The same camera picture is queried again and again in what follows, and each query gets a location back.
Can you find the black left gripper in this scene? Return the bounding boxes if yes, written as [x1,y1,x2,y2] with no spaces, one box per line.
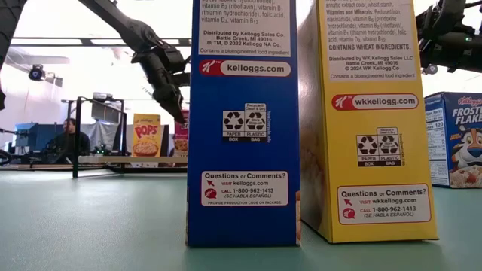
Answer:
[130,37,191,125]

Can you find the green table mat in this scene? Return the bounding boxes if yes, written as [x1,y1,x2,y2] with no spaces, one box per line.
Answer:
[0,167,482,271]

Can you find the yellow Corn Pops cereal box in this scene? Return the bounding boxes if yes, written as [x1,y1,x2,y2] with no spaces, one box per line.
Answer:
[131,113,162,158]
[297,0,440,245]

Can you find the person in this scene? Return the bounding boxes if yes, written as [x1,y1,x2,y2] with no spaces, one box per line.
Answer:
[47,117,91,163]

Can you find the wooden shelf board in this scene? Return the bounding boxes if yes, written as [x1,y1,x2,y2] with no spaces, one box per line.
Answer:
[78,155,189,164]

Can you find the black aluminium station frame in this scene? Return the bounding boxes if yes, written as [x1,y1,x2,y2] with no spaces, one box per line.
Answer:
[0,163,189,175]

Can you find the grey fabric cover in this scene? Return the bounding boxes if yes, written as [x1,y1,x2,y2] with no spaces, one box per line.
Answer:
[81,120,124,151]

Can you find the black ceiling spotlight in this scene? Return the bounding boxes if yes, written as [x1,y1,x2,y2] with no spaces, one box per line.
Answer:
[28,64,46,82]

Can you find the magenta Raisin Bran cereal box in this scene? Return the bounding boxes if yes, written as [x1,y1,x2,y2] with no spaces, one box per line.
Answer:
[173,109,190,157]

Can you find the blue partition panel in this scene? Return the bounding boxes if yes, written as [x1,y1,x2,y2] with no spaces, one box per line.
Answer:
[14,122,57,151]

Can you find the blue Frosted Flakes cereal box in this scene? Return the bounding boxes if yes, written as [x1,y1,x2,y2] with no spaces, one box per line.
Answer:
[187,0,301,248]
[424,91,482,189]

